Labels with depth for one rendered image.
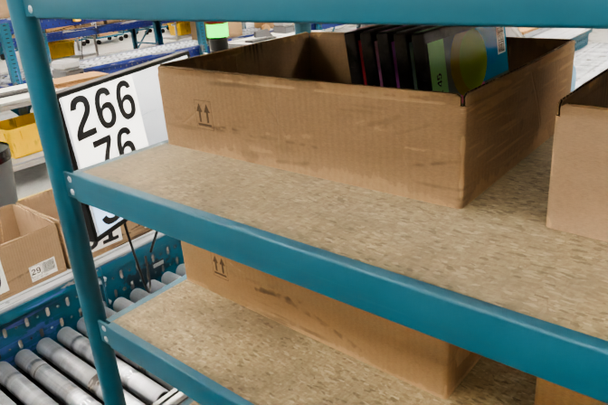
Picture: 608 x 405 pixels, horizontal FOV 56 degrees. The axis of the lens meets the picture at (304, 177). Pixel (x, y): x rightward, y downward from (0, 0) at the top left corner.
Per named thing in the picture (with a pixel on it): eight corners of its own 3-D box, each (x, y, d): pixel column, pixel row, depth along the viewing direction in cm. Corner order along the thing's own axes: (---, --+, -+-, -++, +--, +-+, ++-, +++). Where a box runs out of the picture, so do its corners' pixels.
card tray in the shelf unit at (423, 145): (570, 121, 70) (579, 38, 67) (462, 211, 49) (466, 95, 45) (312, 92, 95) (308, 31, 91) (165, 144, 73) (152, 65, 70)
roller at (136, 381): (161, 395, 143) (176, 390, 147) (55, 324, 175) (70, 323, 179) (156, 414, 143) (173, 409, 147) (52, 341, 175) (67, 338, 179)
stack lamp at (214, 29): (217, 38, 132) (213, 11, 130) (203, 37, 135) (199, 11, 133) (232, 34, 136) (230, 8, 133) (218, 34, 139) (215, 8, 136)
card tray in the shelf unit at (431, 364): (555, 268, 77) (562, 200, 73) (446, 402, 55) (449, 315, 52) (319, 204, 102) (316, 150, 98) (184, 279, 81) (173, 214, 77)
